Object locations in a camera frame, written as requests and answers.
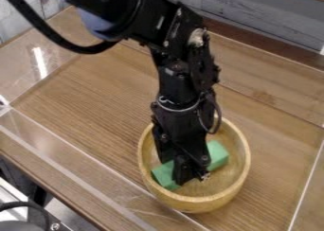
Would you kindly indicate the brown wooden bowl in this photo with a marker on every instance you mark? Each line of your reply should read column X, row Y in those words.
column 200, row 197

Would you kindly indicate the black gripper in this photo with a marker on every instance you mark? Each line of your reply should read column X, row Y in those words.
column 180, row 130

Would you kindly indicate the clear acrylic tray wall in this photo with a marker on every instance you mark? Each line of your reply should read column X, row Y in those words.
column 93, row 188

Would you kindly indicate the green rectangular block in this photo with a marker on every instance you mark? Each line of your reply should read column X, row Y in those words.
column 219, row 154

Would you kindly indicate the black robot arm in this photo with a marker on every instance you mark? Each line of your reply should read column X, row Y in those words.
column 162, row 25

